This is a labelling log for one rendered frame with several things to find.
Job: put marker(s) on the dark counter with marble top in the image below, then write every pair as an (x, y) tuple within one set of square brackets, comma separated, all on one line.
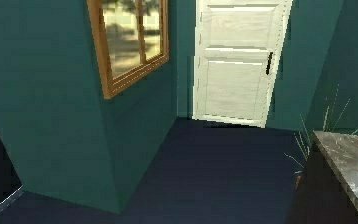
[(333, 186)]

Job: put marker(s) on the green house plant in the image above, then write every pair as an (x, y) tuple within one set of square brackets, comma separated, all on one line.
[(303, 146)]

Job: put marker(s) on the white panelled room door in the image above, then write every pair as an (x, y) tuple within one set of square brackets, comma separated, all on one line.
[(235, 66)]

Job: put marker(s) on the wooden framed window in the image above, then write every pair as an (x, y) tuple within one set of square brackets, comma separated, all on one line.
[(133, 40)]

